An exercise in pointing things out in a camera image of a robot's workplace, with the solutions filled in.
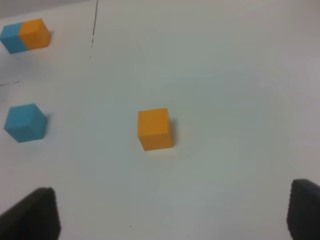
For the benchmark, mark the blue template cube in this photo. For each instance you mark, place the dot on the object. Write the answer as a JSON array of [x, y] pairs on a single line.
[[9, 37]]

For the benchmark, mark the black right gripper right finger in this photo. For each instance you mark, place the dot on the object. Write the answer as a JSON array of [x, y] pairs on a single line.
[[303, 216]]

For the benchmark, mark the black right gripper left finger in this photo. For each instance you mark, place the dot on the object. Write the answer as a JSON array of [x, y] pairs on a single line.
[[35, 217]]

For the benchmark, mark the orange template cube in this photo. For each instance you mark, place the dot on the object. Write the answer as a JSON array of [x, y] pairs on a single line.
[[34, 34]]

